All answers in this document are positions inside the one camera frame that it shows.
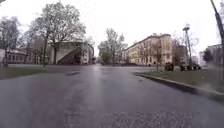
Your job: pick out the green leafy tree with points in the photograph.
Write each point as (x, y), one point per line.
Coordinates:
(111, 48)

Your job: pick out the grey wet asphalt road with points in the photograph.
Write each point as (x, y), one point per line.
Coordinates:
(110, 100)

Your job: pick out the yellow multi-storey building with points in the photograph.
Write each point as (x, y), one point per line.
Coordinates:
(150, 50)

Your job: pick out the small thin tree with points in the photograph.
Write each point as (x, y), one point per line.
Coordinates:
(157, 53)

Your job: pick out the stone kerb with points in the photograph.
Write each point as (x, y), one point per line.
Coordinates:
(173, 85)

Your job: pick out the large bare tree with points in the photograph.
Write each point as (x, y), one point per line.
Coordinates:
(55, 26)

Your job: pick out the tall mast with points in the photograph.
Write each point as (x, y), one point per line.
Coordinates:
(187, 43)

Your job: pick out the grass strip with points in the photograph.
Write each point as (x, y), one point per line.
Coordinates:
(196, 78)
(15, 72)

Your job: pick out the low red brick building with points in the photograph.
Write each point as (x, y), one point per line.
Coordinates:
(18, 56)

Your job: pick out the grey building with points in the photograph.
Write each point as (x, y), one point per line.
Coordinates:
(213, 53)

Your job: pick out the leaning dark pole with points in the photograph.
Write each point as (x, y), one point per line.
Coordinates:
(218, 20)

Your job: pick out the pale building with sloped wall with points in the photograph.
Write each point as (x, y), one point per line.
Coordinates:
(71, 53)

